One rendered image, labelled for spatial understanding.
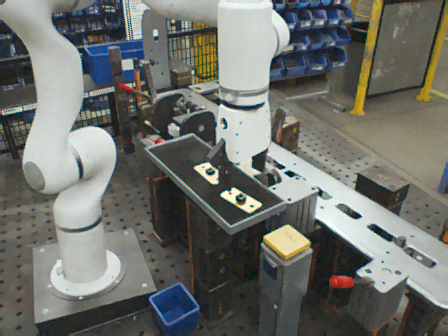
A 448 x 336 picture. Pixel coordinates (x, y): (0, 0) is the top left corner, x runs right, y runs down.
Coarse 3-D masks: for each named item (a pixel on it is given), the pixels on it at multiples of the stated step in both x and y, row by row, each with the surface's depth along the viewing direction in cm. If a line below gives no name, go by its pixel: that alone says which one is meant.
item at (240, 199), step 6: (228, 192) 82; (234, 192) 82; (240, 192) 82; (228, 198) 80; (234, 198) 80; (240, 198) 79; (246, 198) 80; (234, 204) 79; (240, 204) 79; (246, 204) 79; (252, 204) 79; (258, 204) 79; (246, 210) 77; (252, 210) 77
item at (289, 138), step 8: (288, 120) 140; (296, 120) 140; (288, 128) 138; (296, 128) 141; (280, 136) 139; (288, 136) 140; (296, 136) 143; (280, 144) 140; (288, 144) 142; (296, 144) 144
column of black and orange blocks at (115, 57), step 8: (112, 48) 164; (112, 56) 165; (120, 56) 167; (112, 64) 167; (120, 64) 168; (112, 72) 170; (120, 72) 170; (120, 80) 171; (120, 96) 175; (120, 104) 176; (120, 112) 178; (128, 112) 180; (120, 120) 181; (128, 120) 182; (120, 128) 185; (128, 128) 184; (128, 136) 186; (128, 144) 188; (128, 152) 189
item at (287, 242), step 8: (280, 232) 72; (288, 232) 72; (296, 232) 72; (264, 240) 71; (272, 240) 70; (280, 240) 70; (288, 240) 70; (296, 240) 70; (304, 240) 70; (272, 248) 70; (280, 248) 68; (288, 248) 68; (296, 248) 68; (304, 248) 69; (288, 256) 68
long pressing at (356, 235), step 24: (192, 96) 171; (216, 120) 151; (288, 168) 121; (312, 168) 121; (336, 192) 110; (336, 216) 101; (384, 216) 101; (360, 240) 94; (384, 240) 94; (408, 240) 94; (432, 240) 94; (408, 264) 87; (408, 288) 82; (432, 288) 81
